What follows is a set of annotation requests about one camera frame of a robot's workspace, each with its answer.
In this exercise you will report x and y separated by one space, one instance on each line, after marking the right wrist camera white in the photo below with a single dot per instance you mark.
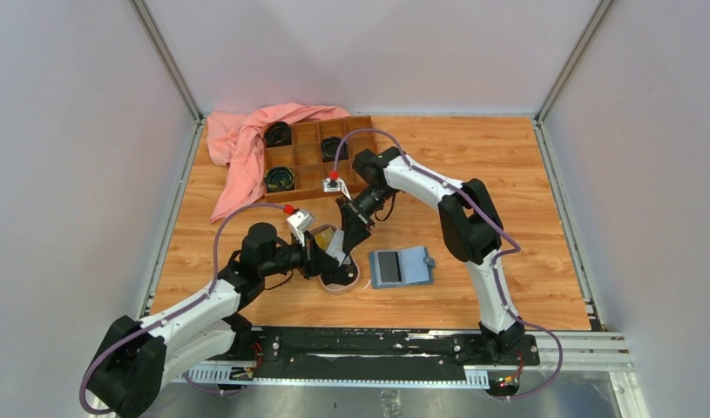
334 183

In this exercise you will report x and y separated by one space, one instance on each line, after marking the aluminium frame rail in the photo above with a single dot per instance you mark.
560 354

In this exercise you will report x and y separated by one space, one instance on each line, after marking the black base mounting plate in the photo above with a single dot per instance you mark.
376 354

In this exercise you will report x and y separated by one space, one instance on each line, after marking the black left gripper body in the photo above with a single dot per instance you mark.
291 257

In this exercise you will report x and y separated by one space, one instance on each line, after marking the wooden compartment tray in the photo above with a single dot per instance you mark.
304 156

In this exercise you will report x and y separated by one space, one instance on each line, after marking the yellow black credit card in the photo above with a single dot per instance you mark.
323 235

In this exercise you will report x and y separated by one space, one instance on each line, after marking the dark grey card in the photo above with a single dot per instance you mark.
388 270

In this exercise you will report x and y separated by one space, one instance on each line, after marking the teal leather card holder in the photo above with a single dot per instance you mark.
416 264

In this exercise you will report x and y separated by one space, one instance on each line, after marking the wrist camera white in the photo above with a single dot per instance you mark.
298 220
334 183

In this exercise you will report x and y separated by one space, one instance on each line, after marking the pink oval card tray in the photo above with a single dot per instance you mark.
341 279

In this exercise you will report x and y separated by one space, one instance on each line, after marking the pink cloth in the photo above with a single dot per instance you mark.
236 141

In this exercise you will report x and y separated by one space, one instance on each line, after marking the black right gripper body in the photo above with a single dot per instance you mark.
369 201

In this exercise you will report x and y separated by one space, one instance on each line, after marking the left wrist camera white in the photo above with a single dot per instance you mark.
298 220

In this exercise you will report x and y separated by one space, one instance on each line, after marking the rolled black tie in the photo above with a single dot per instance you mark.
278 134

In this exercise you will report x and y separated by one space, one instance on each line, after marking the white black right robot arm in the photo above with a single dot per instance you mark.
471 228

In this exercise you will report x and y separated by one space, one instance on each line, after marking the rolled dark dotted tie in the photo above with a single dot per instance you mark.
330 149

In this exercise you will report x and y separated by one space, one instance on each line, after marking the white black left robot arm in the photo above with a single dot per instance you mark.
181 323

